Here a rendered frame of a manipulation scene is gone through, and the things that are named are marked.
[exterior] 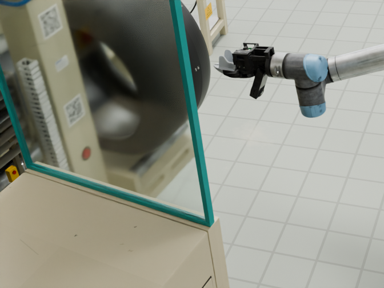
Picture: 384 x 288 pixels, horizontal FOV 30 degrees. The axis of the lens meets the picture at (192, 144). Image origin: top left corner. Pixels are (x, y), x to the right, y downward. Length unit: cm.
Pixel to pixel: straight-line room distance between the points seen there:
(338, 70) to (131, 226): 86
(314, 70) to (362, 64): 19
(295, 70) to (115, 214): 69
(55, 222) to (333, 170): 227
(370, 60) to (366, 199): 151
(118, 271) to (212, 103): 291
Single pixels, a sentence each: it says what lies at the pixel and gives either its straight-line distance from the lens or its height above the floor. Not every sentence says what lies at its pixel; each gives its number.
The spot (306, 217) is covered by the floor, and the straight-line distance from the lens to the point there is 347.
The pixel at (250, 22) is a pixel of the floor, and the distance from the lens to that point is 523.
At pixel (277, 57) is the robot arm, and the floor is 131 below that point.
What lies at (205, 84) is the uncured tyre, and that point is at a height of 113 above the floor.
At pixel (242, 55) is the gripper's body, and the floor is 131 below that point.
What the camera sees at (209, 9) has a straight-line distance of 478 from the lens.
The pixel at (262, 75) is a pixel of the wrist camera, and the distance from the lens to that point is 210.
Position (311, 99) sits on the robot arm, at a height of 120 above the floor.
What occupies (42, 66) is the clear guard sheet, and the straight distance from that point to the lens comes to 161.
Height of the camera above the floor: 232
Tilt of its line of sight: 35 degrees down
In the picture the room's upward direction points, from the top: 9 degrees counter-clockwise
